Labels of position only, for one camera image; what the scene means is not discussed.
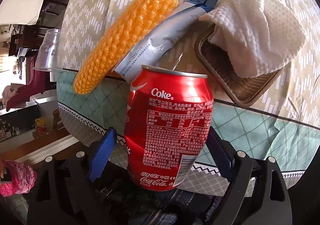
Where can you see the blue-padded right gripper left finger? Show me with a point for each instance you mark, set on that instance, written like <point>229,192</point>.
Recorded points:
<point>64,191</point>

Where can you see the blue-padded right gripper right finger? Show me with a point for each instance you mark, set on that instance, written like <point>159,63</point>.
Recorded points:
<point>256,194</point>

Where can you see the red Coke can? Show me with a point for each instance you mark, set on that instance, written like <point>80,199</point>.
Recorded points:
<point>167,123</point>

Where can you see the clear plastic cup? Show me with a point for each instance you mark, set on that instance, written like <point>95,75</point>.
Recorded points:
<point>48,52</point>

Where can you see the brown plastic tray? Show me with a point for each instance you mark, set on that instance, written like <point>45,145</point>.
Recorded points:
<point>244,92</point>

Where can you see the white paper towel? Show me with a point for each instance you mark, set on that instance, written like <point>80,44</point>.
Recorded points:
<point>259,36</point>

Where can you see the silver blue sachet wrapper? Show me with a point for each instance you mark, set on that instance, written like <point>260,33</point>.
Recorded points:
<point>162,38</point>

